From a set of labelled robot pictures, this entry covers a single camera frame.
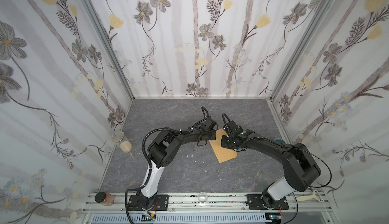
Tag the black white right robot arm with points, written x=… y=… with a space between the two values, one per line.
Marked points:
x=299 y=165

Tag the aluminium corner frame post left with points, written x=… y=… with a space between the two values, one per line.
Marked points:
x=103 y=36

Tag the beige round ball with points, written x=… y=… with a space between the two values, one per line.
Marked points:
x=126 y=146

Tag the aluminium corner frame post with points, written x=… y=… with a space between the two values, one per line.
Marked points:
x=103 y=36
x=318 y=17

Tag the clear glass dome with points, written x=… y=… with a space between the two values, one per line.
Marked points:
x=203 y=197

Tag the white vented cable duct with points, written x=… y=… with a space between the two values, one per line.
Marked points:
x=182 y=218

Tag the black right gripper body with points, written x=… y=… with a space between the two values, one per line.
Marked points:
x=229 y=137

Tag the teal ceramic cup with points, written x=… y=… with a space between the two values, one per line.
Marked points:
x=279 y=140

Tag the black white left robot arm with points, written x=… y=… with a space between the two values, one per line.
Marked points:
x=159 y=147

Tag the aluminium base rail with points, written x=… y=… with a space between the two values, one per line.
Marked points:
x=217 y=202

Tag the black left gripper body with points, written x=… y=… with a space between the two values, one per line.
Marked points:
x=205 y=131

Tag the tan paper envelope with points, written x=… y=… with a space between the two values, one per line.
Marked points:
x=222 y=154

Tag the aluminium corner frame post right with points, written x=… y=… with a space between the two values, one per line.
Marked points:
x=318 y=17

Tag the clear glass jar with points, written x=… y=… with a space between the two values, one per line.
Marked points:
x=118 y=138

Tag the cream plastic peeler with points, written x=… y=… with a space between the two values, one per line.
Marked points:
x=313 y=196

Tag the brown jar black lid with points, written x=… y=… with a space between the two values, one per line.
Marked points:
x=104 y=198

